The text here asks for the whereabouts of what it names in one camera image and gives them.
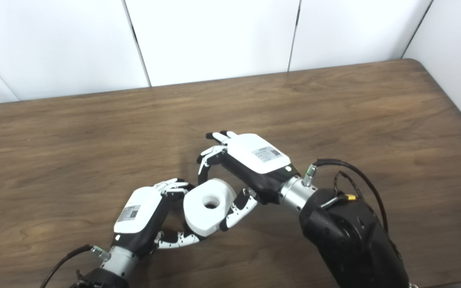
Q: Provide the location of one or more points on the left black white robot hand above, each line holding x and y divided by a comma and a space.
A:
138, 212

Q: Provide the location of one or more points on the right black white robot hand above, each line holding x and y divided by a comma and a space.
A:
258, 156

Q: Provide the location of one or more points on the round white plastic piece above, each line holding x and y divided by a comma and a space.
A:
198, 218

